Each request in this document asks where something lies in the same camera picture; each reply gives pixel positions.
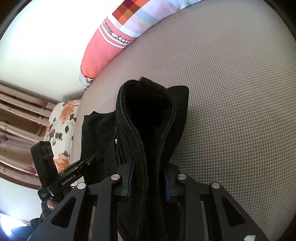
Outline beige bed sheet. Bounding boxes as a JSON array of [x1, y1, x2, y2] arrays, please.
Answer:
[[71, 1, 295, 240]]

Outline floral pillow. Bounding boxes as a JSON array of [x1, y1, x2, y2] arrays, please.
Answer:
[[44, 99, 81, 172]]

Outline left hand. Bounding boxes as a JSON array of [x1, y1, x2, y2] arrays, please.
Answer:
[[41, 198, 59, 218]]

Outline pink checkered bolster pillow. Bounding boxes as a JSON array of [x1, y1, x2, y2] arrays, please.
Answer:
[[79, 0, 200, 89]]

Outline black pants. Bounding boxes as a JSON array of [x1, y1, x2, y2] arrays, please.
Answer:
[[81, 78, 189, 240]]

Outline brown striped curtain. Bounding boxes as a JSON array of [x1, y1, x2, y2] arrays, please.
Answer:
[[1, 84, 56, 189]]

